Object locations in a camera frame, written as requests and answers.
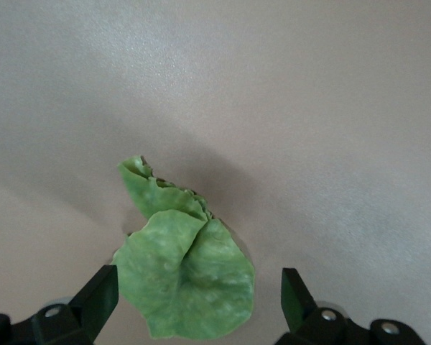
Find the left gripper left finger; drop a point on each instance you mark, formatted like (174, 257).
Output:
(93, 305)

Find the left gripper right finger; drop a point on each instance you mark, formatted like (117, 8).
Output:
(301, 309)

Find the green lettuce leaf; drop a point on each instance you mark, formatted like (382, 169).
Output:
(186, 273)

